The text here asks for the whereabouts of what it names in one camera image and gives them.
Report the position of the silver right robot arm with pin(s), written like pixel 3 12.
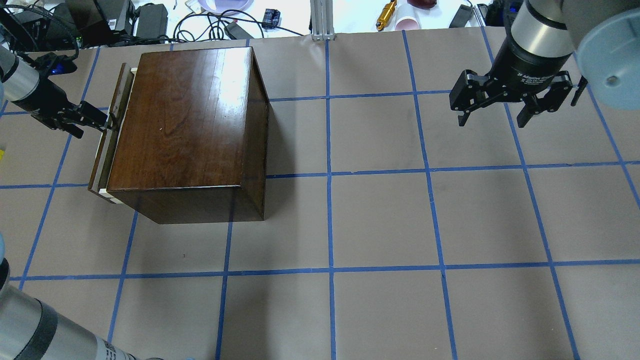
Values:
pixel 602 34

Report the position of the pink white cup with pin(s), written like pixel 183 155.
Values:
pixel 407 23

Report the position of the purple plate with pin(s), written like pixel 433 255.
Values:
pixel 220 6

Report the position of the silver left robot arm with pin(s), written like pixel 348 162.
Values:
pixel 30 328

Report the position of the red brown fruit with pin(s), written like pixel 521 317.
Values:
pixel 423 4

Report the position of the black power brick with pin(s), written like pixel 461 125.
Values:
pixel 152 23

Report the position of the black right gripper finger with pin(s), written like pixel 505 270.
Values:
pixel 560 88
pixel 472 92

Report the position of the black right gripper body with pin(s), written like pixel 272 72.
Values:
pixel 529 66

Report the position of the gold metal tool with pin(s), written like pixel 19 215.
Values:
pixel 385 15

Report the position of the black power adapter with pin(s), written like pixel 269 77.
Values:
pixel 462 16

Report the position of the aluminium frame post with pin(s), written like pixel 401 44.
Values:
pixel 322 20

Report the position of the dark wooden drawer cabinet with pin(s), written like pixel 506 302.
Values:
pixel 192 145

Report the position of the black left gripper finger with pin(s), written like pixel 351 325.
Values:
pixel 70 128
pixel 88 115

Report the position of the small black blue device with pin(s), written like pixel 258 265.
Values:
pixel 271 19

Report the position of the wooden drawer with white handle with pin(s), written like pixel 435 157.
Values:
pixel 105 153

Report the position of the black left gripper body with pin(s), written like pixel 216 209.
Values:
pixel 41 101

